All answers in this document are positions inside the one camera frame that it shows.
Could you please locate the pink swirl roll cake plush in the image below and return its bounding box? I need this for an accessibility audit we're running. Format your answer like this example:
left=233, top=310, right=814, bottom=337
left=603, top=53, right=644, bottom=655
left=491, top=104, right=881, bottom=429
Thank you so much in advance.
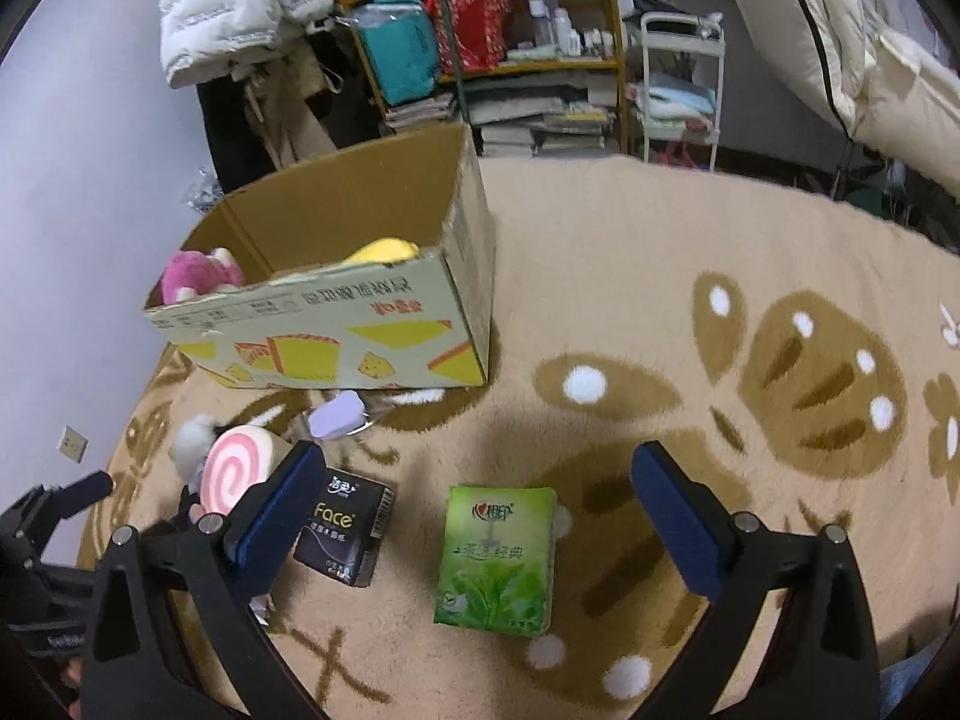
left=199, top=426, right=291, bottom=515

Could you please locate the black Face tissue pack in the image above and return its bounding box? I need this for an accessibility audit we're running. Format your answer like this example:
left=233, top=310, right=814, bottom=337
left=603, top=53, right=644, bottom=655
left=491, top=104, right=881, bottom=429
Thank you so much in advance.
left=293, top=468, right=395, bottom=589

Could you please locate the purple sponge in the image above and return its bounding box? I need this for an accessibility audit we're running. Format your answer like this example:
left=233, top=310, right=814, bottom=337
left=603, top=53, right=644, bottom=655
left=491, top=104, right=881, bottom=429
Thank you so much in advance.
left=306, top=390, right=392, bottom=442

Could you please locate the person's left hand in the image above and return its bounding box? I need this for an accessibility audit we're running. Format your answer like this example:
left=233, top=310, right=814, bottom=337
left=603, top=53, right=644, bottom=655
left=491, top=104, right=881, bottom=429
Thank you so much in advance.
left=60, top=656, right=82, bottom=720

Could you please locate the white and navy plush doll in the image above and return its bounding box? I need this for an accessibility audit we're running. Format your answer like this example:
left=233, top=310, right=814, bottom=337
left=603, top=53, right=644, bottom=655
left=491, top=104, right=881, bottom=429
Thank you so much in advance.
left=169, top=413, right=220, bottom=522

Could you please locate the pink plush toy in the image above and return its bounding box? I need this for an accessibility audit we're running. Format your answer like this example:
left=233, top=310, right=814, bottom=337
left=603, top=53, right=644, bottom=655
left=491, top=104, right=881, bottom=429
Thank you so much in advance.
left=160, top=247, right=244, bottom=305

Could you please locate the beige floral carpet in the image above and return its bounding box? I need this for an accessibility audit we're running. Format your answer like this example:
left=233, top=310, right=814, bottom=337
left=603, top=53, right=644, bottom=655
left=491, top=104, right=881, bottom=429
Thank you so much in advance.
left=73, top=152, right=960, bottom=720

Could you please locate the green tissue pack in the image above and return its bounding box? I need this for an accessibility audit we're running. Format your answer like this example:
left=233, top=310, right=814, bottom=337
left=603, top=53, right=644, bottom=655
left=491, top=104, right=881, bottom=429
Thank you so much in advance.
left=433, top=486, right=556, bottom=639

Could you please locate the printed cardboard box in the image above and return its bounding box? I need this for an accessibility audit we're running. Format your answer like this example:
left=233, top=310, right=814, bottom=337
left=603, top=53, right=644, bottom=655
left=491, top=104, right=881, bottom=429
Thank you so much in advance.
left=143, top=125, right=496, bottom=390

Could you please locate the yellow plush toy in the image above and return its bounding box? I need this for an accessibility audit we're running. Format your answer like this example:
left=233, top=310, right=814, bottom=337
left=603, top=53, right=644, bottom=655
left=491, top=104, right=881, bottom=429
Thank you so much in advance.
left=343, top=238, right=420, bottom=265

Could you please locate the beige trench coat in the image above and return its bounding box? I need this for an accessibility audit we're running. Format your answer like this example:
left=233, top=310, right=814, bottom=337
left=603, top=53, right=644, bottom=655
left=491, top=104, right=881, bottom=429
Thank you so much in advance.
left=244, top=41, right=342, bottom=169

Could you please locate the white puffer jacket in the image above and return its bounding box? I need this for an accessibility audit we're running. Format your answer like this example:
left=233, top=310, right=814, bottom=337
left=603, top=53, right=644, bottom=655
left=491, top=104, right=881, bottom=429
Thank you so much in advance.
left=160, top=0, right=335, bottom=89

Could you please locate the stack of books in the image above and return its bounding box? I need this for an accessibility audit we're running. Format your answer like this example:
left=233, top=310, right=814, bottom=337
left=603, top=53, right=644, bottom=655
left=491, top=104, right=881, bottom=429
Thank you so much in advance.
left=384, top=93, right=459, bottom=133

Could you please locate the teal bag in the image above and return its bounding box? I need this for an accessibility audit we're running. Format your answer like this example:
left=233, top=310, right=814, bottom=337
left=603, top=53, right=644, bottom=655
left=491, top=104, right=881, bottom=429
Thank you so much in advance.
left=353, top=0, right=439, bottom=106

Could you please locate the white rolling cart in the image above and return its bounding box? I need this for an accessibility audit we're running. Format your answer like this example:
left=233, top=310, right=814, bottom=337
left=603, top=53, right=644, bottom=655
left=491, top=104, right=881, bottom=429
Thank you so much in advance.
left=625, top=10, right=727, bottom=172

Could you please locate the red gift bag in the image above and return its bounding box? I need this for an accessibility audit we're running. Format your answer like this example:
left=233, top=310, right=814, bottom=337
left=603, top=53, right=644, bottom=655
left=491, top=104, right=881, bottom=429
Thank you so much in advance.
left=449, top=0, right=512, bottom=73

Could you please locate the wooden bookshelf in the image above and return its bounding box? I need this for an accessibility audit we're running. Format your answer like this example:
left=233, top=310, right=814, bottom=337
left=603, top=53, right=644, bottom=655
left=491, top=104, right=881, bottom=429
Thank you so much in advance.
left=335, top=0, right=628, bottom=149

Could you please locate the green pole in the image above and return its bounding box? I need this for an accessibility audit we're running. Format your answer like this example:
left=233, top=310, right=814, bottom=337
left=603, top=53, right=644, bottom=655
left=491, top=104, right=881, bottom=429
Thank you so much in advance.
left=438, top=0, right=473, bottom=128

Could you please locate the cream duvet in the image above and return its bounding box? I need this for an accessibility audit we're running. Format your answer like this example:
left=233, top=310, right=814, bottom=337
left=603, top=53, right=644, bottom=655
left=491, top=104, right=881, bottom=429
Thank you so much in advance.
left=736, top=0, right=958, bottom=195

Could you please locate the white wall socket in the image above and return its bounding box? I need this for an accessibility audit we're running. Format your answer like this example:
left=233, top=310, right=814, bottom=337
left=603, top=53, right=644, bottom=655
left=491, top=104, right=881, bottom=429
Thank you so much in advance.
left=57, top=426, right=88, bottom=463

